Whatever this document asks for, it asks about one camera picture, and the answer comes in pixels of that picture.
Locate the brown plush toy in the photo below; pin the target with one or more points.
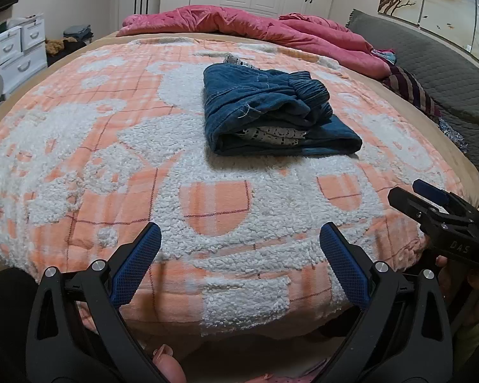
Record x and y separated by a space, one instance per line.
58 47

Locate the blue denim pants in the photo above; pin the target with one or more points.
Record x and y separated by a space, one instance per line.
243 103

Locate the pile of dark clothes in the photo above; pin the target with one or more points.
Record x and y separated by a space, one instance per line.
78 34

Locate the pink quilt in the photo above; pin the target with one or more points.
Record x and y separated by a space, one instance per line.
223 20

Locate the grey quilted headboard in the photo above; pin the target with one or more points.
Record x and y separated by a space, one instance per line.
435 72

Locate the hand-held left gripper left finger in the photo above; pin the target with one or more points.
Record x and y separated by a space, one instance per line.
137 263

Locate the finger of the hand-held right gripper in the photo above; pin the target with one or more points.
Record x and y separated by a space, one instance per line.
431 191
409 203

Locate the person's dark-clothed leg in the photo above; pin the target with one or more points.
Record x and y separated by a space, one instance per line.
4 319

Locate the colourful cloth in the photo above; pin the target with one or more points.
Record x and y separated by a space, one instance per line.
383 56

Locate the person's left hand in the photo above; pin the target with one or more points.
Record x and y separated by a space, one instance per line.
167 369

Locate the pink patterned cloth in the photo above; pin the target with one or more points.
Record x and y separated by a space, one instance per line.
291 375

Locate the peach and white printed blanket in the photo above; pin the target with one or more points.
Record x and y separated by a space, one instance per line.
223 207

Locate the striped cloth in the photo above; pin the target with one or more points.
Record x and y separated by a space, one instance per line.
413 91

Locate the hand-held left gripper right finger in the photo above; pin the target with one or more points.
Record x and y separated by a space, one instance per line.
345 265

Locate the white drawer unit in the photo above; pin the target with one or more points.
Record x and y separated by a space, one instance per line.
20 60

